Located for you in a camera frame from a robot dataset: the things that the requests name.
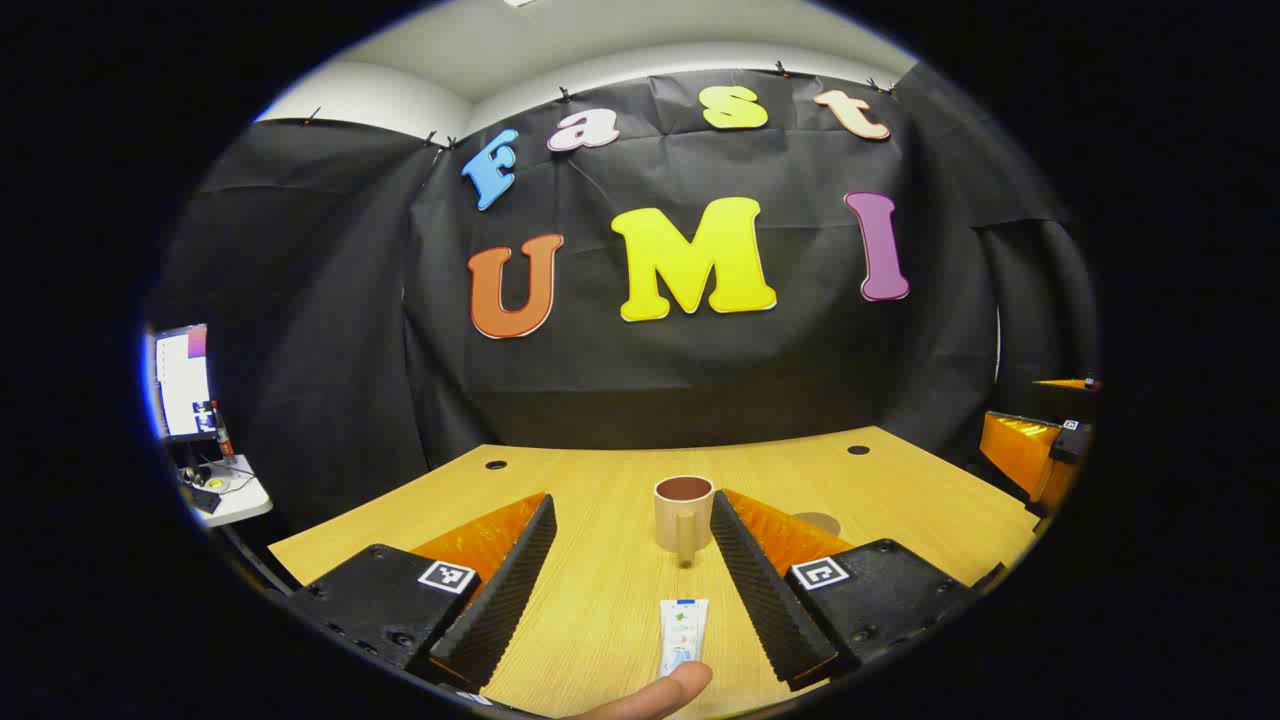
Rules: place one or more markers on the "wooden desktop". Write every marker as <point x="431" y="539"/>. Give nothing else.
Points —
<point x="600" y="560"/>

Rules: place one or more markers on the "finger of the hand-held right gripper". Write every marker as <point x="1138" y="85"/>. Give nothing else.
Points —
<point x="1075" y="384"/>
<point x="1020" y="450"/>

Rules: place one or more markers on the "white toothpaste tube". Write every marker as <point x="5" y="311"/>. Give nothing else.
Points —
<point x="683" y="635"/>

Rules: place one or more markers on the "white side table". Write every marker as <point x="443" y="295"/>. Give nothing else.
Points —
<point x="245" y="495"/>

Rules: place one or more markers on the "computer monitor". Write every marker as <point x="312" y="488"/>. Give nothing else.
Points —
<point x="182" y="380"/>

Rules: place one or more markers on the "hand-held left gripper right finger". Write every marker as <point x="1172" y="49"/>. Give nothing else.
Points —
<point x="760" y="590"/>

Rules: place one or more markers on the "round brown coaster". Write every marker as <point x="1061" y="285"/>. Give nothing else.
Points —
<point x="822" y="523"/>

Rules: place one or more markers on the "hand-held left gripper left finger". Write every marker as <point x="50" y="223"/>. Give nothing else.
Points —
<point x="510" y="590"/>

